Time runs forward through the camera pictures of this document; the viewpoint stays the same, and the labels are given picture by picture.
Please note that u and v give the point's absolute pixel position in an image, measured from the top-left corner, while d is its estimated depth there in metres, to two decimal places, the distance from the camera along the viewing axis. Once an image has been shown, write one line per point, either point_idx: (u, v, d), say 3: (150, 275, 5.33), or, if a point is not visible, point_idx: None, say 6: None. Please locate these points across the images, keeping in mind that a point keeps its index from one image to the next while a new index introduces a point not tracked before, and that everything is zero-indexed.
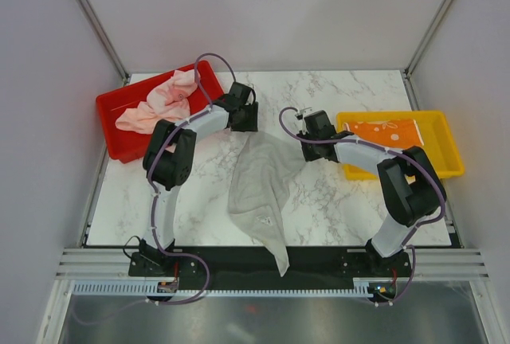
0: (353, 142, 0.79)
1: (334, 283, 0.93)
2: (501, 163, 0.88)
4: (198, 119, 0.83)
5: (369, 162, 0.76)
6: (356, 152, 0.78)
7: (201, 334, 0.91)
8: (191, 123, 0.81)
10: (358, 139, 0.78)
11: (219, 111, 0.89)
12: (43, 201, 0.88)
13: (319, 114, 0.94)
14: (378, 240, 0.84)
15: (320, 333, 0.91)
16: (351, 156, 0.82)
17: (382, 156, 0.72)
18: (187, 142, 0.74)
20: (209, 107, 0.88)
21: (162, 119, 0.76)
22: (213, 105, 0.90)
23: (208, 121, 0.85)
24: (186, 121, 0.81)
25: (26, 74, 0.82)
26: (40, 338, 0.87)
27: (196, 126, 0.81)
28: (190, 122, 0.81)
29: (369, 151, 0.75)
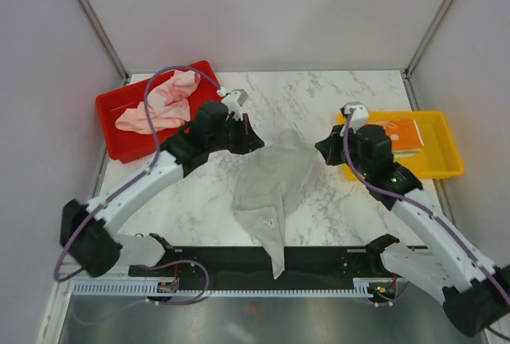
0: (427, 217, 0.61)
1: (334, 283, 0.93)
2: (501, 164, 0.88)
4: (127, 189, 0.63)
5: (441, 252, 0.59)
6: (427, 230, 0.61)
7: (202, 335, 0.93)
8: (108, 205, 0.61)
10: (434, 214, 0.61)
11: (163, 167, 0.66)
12: (43, 201, 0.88)
13: (386, 142, 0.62)
14: (391, 263, 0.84)
15: (320, 333, 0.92)
16: (409, 223, 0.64)
17: (468, 266, 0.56)
18: (99, 238, 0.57)
20: (147, 166, 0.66)
21: (73, 201, 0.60)
22: (155, 160, 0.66)
23: (143, 189, 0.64)
24: (100, 203, 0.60)
25: (26, 75, 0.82)
26: (40, 338, 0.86)
27: (121, 205, 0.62)
28: (106, 203, 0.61)
29: (450, 244, 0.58)
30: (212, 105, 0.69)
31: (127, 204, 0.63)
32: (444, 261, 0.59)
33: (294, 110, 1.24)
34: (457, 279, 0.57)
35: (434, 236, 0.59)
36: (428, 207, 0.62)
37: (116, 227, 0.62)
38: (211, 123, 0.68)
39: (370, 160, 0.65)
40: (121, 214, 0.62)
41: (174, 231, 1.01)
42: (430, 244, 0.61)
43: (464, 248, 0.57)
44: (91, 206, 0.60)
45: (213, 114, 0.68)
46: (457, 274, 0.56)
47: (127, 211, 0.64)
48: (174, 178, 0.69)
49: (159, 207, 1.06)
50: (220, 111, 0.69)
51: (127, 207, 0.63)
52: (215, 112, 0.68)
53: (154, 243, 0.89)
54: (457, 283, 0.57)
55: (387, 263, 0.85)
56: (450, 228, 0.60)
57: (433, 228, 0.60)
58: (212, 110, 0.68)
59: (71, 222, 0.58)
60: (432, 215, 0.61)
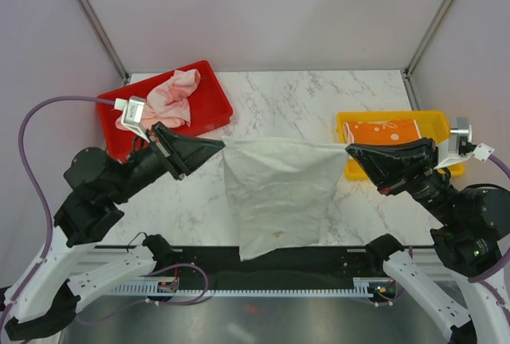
0: (494, 302, 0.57)
1: (335, 283, 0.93)
2: (501, 164, 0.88)
4: (29, 284, 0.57)
5: (488, 335, 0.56)
6: (486, 311, 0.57)
7: (202, 334, 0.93)
8: (17, 303, 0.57)
10: (502, 303, 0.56)
11: (58, 255, 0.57)
12: (43, 201, 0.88)
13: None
14: (392, 273, 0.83)
15: (320, 333, 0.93)
16: (468, 293, 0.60)
17: None
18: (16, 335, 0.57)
20: (40, 257, 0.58)
21: None
22: (50, 243, 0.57)
23: (45, 278, 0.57)
24: (10, 302, 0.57)
25: (26, 74, 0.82)
26: None
27: (26, 302, 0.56)
28: (15, 301, 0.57)
29: (502, 330, 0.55)
30: (82, 166, 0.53)
31: (37, 297, 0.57)
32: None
33: (294, 110, 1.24)
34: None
35: (492, 321, 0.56)
36: (500, 293, 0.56)
37: (43, 308, 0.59)
38: (87, 191, 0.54)
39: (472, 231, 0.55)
40: (34, 306, 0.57)
41: (174, 230, 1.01)
42: (482, 322, 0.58)
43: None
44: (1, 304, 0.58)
45: (76, 186, 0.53)
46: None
47: (45, 296, 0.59)
48: (84, 250, 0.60)
49: (159, 207, 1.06)
50: (85, 177, 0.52)
51: (42, 296, 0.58)
52: (77, 185, 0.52)
53: (142, 259, 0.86)
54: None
55: (390, 273, 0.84)
56: None
57: (492, 308, 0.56)
58: (80, 176, 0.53)
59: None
60: (502, 302, 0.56)
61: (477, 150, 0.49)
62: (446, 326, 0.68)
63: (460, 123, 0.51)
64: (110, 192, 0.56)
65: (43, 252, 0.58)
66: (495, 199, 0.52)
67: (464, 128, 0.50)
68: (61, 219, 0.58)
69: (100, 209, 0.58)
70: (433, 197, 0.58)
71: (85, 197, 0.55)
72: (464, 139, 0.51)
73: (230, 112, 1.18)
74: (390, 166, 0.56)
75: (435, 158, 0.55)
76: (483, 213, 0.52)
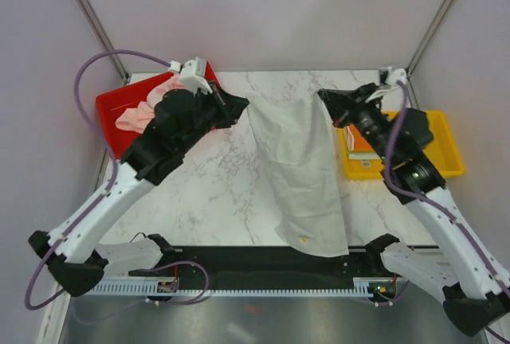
0: (448, 220, 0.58)
1: (334, 283, 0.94)
2: (501, 164, 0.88)
4: (84, 219, 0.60)
5: (456, 259, 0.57)
6: (447, 236, 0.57)
7: (202, 334, 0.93)
8: (67, 239, 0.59)
10: (456, 220, 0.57)
11: (124, 188, 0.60)
12: (43, 201, 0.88)
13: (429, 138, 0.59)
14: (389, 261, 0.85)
15: (320, 333, 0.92)
16: (425, 223, 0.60)
17: (483, 276, 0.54)
18: (59, 273, 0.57)
20: (104, 190, 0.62)
21: (34, 237, 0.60)
22: (115, 177, 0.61)
23: (103, 213, 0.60)
24: (60, 237, 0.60)
25: (27, 73, 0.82)
26: (40, 338, 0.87)
27: (80, 235, 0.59)
28: (65, 236, 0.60)
29: (467, 252, 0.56)
30: (175, 99, 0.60)
31: (89, 232, 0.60)
32: (459, 271, 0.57)
33: None
34: (471, 287, 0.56)
35: (453, 242, 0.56)
36: (449, 211, 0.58)
37: (88, 250, 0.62)
38: (172, 123, 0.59)
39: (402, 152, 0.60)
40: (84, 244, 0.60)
41: (174, 230, 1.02)
42: (448, 250, 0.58)
43: (484, 259, 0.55)
44: (52, 240, 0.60)
45: (173, 113, 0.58)
46: (472, 284, 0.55)
47: (95, 235, 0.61)
48: (145, 189, 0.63)
49: (159, 207, 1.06)
50: (180, 108, 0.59)
51: (92, 234, 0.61)
52: (171, 114, 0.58)
53: (152, 251, 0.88)
54: (468, 292, 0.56)
55: (388, 263, 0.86)
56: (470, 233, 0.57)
57: (453, 232, 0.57)
58: (171, 108, 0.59)
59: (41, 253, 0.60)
60: (453, 220, 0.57)
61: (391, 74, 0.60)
62: (437, 288, 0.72)
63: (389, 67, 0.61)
64: (183, 134, 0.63)
65: (107, 186, 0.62)
66: (407, 115, 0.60)
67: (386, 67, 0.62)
68: (127, 158, 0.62)
69: (167, 150, 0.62)
70: (370, 127, 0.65)
71: (166, 132, 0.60)
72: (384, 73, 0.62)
73: None
74: (342, 102, 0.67)
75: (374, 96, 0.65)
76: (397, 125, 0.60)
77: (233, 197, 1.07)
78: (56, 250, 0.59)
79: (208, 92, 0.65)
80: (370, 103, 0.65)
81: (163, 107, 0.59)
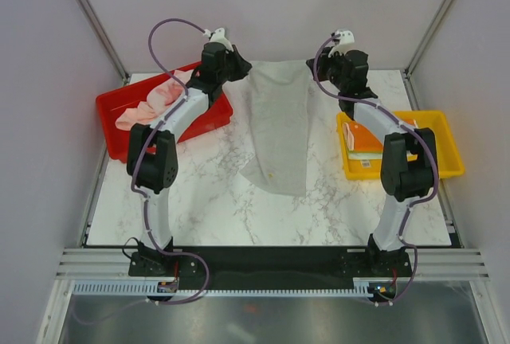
0: (371, 107, 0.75)
1: (335, 283, 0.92)
2: (501, 162, 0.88)
4: (175, 111, 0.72)
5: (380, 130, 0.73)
6: (373, 118, 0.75)
7: (201, 334, 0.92)
8: (167, 122, 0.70)
10: (378, 103, 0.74)
11: (197, 95, 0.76)
12: (43, 201, 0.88)
13: (364, 67, 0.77)
14: (378, 232, 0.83)
15: (320, 333, 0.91)
16: (362, 119, 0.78)
17: (394, 128, 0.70)
18: (167, 142, 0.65)
20: (184, 95, 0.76)
21: (136, 123, 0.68)
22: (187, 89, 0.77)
23: (186, 111, 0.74)
24: (161, 120, 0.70)
25: (25, 73, 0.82)
26: (40, 338, 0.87)
27: (173, 123, 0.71)
28: (165, 120, 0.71)
29: (383, 119, 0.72)
30: (213, 44, 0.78)
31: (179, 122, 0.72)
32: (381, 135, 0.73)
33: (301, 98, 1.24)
34: None
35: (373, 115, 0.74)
36: (372, 100, 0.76)
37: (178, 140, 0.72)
38: (215, 60, 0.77)
39: (347, 79, 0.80)
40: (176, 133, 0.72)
41: (174, 230, 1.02)
42: (377, 128, 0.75)
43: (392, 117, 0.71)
44: (153, 125, 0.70)
45: (216, 52, 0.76)
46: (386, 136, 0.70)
47: (178, 129, 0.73)
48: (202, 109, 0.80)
49: None
50: (220, 48, 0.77)
51: (179, 125, 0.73)
52: (218, 50, 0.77)
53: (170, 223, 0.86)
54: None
55: (380, 242, 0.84)
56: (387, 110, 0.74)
57: (378, 113, 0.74)
58: (213, 49, 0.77)
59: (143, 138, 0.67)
60: (374, 106, 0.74)
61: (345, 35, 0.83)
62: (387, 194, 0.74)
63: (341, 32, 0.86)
64: (221, 71, 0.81)
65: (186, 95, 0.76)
66: (355, 53, 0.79)
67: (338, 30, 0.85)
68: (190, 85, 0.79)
69: (213, 82, 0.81)
70: (331, 72, 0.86)
71: (212, 68, 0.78)
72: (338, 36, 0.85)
73: (230, 111, 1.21)
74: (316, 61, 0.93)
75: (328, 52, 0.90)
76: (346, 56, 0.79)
77: (233, 197, 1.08)
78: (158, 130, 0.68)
79: (230, 51, 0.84)
80: (332, 56, 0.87)
81: (207, 50, 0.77)
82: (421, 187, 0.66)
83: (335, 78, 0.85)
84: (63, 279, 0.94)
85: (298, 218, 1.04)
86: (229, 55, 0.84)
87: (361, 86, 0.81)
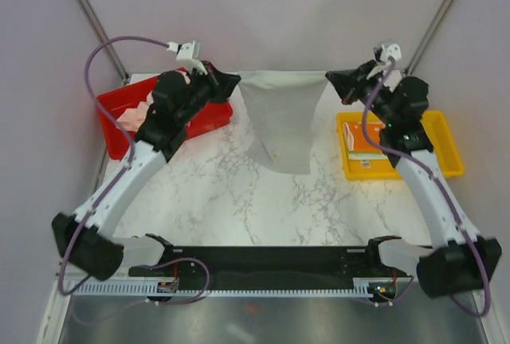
0: (426, 177, 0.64)
1: (334, 283, 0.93)
2: (501, 163, 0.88)
4: (113, 187, 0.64)
5: (429, 215, 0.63)
6: (424, 191, 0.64)
7: (201, 335, 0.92)
8: (96, 211, 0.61)
10: (434, 174, 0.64)
11: (141, 158, 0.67)
12: (43, 201, 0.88)
13: (424, 104, 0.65)
14: (386, 259, 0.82)
15: (320, 333, 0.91)
16: (408, 179, 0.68)
17: (450, 229, 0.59)
18: (94, 244, 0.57)
20: (127, 161, 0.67)
21: (56, 217, 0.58)
22: (133, 152, 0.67)
23: (128, 182, 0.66)
24: (89, 209, 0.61)
25: (25, 73, 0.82)
26: (40, 338, 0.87)
27: (107, 208, 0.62)
28: (94, 209, 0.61)
29: (441, 205, 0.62)
30: (164, 81, 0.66)
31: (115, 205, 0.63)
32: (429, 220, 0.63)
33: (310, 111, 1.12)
34: (438, 237, 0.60)
35: (427, 193, 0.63)
36: (431, 169, 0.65)
37: (112, 226, 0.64)
38: (170, 101, 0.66)
39: (398, 115, 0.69)
40: (112, 217, 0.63)
41: (174, 230, 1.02)
42: (424, 204, 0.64)
43: (453, 211, 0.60)
44: (79, 216, 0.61)
45: (167, 96, 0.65)
46: (438, 232, 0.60)
47: (117, 210, 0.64)
48: (158, 163, 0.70)
49: (159, 207, 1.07)
50: (175, 87, 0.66)
51: (116, 207, 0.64)
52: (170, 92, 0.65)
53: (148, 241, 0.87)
54: (435, 244, 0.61)
55: (383, 257, 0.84)
56: (446, 190, 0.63)
57: (429, 189, 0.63)
58: (167, 89, 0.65)
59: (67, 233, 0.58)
60: (431, 174, 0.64)
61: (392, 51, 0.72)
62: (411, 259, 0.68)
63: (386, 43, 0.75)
64: (180, 111, 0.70)
65: (128, 159, 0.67)
66: (410, 80, 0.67)
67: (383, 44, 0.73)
68: (140, 137, 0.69)
69: (172, 127, 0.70)
70: (375, 96, 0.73)
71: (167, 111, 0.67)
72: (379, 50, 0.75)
73: (230, 112, 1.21)
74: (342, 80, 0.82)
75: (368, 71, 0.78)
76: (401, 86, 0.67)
77: (233, 197, 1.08)
78: (85, 224, 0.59)
79: (202, 73, 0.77)
80: (372, 78, 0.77)
81: (159, 91, 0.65)
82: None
83: (379, 109, 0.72)
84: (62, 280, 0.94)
85: (298, 218, 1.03)
86: (201, 79, 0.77)
87: (414, 124, 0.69)
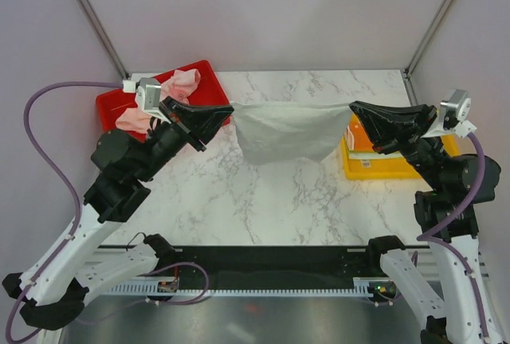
0: (462, 271, 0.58)
1: (334, 283, 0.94)
2: (501, 163, 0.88)
4: (52, 263, 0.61)
5: (454, 314, 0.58)
6: (455, 287, 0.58)
7: (202, 334, 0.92)
8: (37, 283, 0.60)
10: (470, 273, 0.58)
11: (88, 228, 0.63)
12: (42, 201, 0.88)
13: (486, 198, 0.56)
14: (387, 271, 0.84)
15: (319, 332, 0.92)
16: (439, 262, 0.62)
17: (471, 338, 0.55)
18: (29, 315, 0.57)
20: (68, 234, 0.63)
21: (5, 282, 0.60)
22: (78, 220, 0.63)
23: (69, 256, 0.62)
24: (29, 282, 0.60)
25: (25, 74, 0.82)
26: (41, 338, 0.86)
27: (48, 283, 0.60)
28: (34, 282, 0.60)
29: (470, 313, 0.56)
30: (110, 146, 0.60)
31: (56, 279, 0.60)
32: (452, 319, 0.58)
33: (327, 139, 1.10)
34: (457, 338, 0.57)
35: (460, 294, 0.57)
36: (468, 263, 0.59)
37: (63, 287, 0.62)
38: (113, 170, 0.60)
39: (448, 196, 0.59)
40: (57, 287, 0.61)
41: (174, 230, 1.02)
42: (449, 299, 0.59)
43: (481, 318, 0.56)
44: (22, 285, 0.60)
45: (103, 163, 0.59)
46: (459, 335, 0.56)
47: (63, 280, 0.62)
48: (111, 229, 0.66)
49: (159, 206, 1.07)
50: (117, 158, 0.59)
51: (60, 279, 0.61)
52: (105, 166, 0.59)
53: (146, 256, 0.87)
54: (452, 340, 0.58)
55: (383, 265, 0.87)
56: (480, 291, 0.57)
57: (460, 287, 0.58)
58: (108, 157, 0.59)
59: (14, 295, 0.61)
60: (468, 271, 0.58)
61: (460, 126, 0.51)
62: (423, 315, 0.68)
63: (453, 95, 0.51)
64: (135, 170, 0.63)
65: (72, 230, 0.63)
66: (476, 166, 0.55)
67: (454, 102, 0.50)
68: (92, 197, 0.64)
69: (128, 187, 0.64)
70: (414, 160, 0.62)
71: (114, 177, 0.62)
72: (449, 114, 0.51)
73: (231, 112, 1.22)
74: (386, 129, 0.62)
75: (426, 127, 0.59)
76: (464, 174, 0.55)
77: (233, 197, 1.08)
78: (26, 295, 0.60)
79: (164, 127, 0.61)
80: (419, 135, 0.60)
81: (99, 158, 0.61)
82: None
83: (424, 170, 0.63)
84: None
85: (298, 218, 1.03)
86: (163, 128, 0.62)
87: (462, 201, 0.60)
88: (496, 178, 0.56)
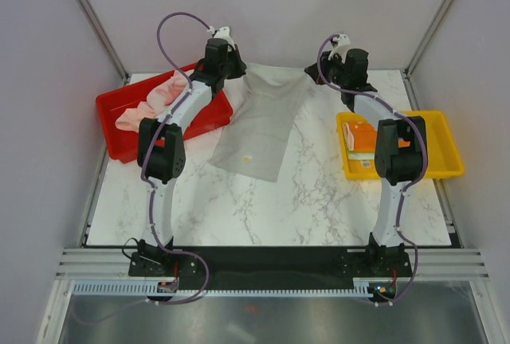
0: (370, 98, 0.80)
1: (334, 283, 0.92)
2: (500, 161, 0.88)
4: (182, 104, 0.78)
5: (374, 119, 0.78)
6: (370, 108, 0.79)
7: (201, 334, 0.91)
8: (174, 115, 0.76)
10: (375, 95, 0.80)
11: (201, 88, 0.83)
12: (43, 200, 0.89)
13: (364, 61, 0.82)
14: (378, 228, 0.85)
15: (320, 332, 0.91)
16: (363, 110, 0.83)
17: (387, 115, 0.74)
18: (173, 138, 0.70)
20: (189, 87, 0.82)
21: (145, 118, 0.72)
22: (191, 84, 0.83)
23: (191, 103, 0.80)
24: (168, 114, 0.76)
25: (26, 72, 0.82)
26: (40, 338, 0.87)
27: (180, 116, 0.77)
28: (172, 114, 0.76)
29: (379, 109, 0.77)
30: (216, 40, 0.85)
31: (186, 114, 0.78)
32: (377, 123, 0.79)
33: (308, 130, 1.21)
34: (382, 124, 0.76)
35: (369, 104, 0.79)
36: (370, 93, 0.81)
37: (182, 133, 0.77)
38: (217, 54, 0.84)
39: (349, 73, 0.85)
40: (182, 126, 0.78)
41: (174, 229, 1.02)
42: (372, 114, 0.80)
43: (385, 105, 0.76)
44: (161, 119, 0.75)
45: (219, 44, 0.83)
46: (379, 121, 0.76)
47: (186, 121, 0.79)
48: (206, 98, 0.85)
49: None
50: (222, 43, 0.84)
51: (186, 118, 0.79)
52: (217, 45, 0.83)
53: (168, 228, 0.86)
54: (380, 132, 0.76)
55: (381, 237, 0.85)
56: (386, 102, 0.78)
57: (375, 104, 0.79)
58: (216, 43, 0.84)
59: (151, 132, 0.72)
60: (372, 96, 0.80)
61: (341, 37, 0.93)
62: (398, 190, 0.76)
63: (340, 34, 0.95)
64: (224, 65, 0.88)
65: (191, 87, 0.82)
66: (358, 49, 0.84)
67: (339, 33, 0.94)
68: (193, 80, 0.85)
69: (217, 74, 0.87)
70: (334, 72, 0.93)
71: (216, 61, 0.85)
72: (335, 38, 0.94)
73: (230, 111, 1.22)
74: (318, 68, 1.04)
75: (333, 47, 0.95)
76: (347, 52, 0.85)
77: (233, 197, 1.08)
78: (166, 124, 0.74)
79: (232, 49, 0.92)
80: (332, 60, 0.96)
81: (210, 44, 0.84)
82: (410, 170, 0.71)
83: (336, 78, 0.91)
84: (63, 279, 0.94)
85: (298, 218, 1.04)
86: (231, 53, 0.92)
87: (362, 80, 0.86)
88: (364, 49, 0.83)
